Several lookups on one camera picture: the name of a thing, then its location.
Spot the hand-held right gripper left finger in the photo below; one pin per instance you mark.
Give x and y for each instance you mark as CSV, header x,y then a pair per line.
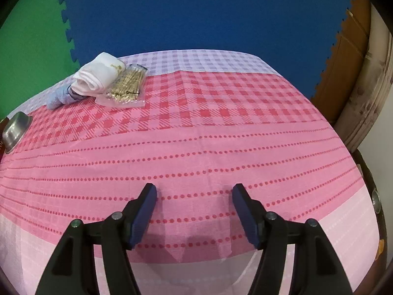
x,y
142,218

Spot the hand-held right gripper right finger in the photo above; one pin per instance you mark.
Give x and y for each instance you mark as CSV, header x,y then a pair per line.
x,y
247,218

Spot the beige patterned folded board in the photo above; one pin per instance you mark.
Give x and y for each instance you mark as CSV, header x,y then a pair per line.
x,y
368,98

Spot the light blue cloth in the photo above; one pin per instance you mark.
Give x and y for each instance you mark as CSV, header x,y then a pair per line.
x,y
60,96

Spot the pink checked tablecloth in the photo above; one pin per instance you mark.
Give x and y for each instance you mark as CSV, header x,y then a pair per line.
x,y
199,144

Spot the yellow plastic toy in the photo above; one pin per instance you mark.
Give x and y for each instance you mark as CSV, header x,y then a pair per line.
x,y
380,247

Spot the green foam mat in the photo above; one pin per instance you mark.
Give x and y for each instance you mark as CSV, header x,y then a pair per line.
x,y
30,52

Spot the blue foam mat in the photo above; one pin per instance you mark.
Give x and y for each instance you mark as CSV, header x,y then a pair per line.
x,y
199,12

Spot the metal floor bowl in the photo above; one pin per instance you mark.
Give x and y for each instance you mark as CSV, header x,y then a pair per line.
x,y
375,201

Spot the brown wooden door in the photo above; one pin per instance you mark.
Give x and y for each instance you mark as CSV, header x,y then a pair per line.
x,y
344,67

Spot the white towel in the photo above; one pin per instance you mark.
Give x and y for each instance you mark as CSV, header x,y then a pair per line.
x,y
98,73

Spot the patterned plastic packet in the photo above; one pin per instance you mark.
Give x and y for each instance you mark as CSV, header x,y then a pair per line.
x,y
126,86

